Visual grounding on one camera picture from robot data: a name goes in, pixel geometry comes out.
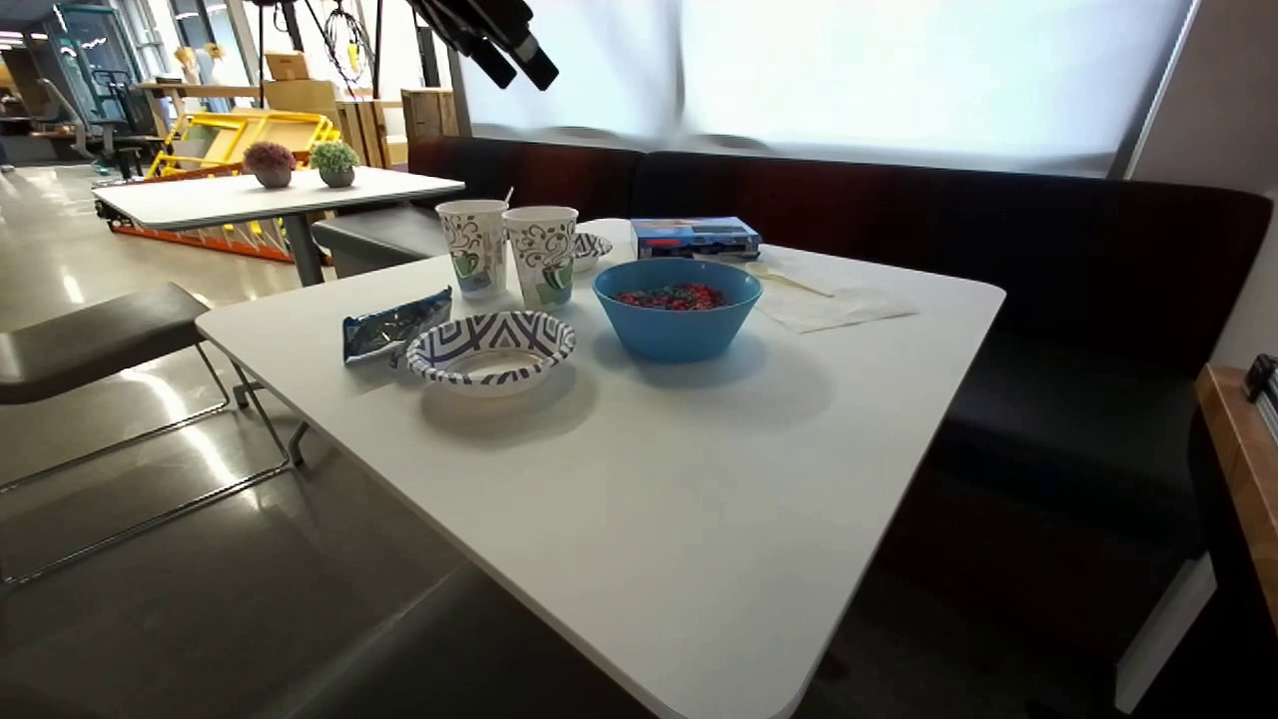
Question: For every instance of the dark blue snack packet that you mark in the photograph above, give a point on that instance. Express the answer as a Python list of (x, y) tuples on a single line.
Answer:
[(387, 325)]

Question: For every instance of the colourful beads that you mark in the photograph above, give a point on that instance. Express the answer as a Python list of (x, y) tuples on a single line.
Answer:
[(674, 298)]

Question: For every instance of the beige cardboard box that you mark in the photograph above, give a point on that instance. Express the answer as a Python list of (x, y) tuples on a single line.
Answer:
[(305, 97)]

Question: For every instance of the grey chair with metal legs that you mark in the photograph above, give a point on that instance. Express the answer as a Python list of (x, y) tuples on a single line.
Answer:
[(92, 332)]

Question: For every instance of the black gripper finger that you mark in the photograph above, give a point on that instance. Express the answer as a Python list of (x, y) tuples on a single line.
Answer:
[(524, 44), (482, 55)]

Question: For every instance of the white side table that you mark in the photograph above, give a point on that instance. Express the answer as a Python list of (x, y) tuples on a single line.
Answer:
[(267, 197)]

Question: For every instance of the white embossed paper napkin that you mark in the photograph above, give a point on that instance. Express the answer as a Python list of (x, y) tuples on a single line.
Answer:
[(831, 310)]

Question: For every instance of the patterned paper cup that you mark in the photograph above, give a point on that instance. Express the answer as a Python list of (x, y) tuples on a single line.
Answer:
[(474, 245), (546, 256)]

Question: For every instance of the orange metal frame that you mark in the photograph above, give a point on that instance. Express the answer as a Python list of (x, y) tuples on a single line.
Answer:
[(200, 240)]

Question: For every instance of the translucent white window screen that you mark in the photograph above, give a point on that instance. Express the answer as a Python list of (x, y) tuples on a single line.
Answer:
[(865, 65)]

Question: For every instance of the blue plastic bowl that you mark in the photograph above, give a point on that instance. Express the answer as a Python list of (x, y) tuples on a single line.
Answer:
[(674, 332)]

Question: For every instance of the blue cardboard box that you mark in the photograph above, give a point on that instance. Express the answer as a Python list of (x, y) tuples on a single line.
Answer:
[(691, 240)]

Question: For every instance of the patterned black white plate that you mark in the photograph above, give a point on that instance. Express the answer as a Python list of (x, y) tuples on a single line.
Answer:
[(485, 349)]

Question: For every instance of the green round plant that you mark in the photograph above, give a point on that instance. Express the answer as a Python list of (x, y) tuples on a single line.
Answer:
[(333, 160)]

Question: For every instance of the yellow metal frame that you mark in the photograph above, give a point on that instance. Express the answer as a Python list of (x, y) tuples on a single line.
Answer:
[(246, 133)]

